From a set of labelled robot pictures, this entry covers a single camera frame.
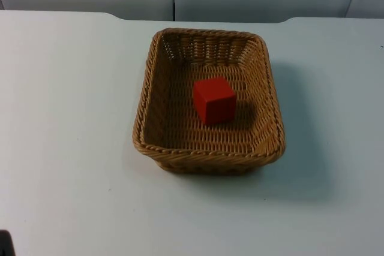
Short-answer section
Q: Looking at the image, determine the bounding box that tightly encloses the pale brown wicker basket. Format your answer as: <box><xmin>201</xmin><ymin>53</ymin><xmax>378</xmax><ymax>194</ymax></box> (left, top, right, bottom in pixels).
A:
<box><xmin>131</xmin><ymin>27</ymin><xmax>287</xmax><ymax>176</ymax></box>

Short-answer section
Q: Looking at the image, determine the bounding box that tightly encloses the red cube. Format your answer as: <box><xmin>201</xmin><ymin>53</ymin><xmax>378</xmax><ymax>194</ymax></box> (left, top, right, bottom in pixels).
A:
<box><xmin>193</xmin><ymin>77</ymin><xmax>237</xmax><ymax>125</ymax></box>

